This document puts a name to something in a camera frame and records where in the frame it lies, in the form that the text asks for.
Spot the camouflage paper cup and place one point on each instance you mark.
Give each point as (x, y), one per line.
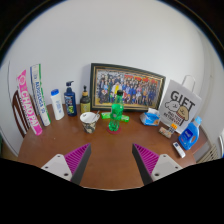
(89, 121)

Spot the green wrapped bar left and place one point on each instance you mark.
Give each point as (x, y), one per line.
(105, 115)

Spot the white gift paper bag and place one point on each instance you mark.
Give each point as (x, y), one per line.
(179, 105)

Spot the dark blue pump bottle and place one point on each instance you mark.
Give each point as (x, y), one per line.
(70, 100)

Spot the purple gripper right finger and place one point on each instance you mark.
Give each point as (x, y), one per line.
(152, 166)

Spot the red round coaster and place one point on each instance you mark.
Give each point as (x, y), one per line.
(114, 132)

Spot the framed group photograph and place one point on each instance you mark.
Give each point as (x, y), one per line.
(141, 89)

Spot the pink shuttlecock tube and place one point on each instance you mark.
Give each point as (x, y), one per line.
(27, 104)

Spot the blue tissue pack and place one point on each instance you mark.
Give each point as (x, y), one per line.
(151, 117)

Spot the white lotion bottle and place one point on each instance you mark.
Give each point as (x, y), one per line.
(57, 104)

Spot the green wrapped bar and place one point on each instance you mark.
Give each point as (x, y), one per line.
(125, 118)
(105, 115)

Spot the small patterned box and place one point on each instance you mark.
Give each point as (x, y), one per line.
(165, 132)

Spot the white remote control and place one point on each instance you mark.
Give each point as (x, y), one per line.
(179, 150)

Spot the blue white shuttlecock tube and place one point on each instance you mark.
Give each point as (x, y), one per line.
(35, 73)

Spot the blue detergent bottle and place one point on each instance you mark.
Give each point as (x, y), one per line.
(191, 134)

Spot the brown wooden chair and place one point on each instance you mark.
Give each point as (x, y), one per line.
(19, 114)

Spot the amber pump bottle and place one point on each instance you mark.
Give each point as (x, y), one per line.
(85, 101)

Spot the green plastic soda bottle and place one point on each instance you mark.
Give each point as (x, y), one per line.
(116, 111)

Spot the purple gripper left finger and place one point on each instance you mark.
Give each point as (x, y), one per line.
(71, 166)

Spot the green wrapped bar right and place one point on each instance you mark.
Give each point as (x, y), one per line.
(125, 118)

